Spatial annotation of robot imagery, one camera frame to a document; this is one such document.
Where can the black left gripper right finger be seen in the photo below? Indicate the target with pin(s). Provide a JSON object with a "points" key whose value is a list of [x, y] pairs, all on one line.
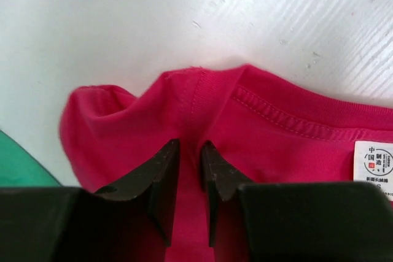
{"points": [[333, 221]]}

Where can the green garment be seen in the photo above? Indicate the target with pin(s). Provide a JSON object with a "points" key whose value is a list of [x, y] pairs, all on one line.
{"points": [[20, 169]]}

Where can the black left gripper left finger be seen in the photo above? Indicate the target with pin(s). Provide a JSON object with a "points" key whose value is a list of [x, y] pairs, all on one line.
{"points": [[130, 219]]}

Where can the red t shirt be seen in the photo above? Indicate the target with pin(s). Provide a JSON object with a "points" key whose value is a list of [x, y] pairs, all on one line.
{"points": [[270, 129]]}

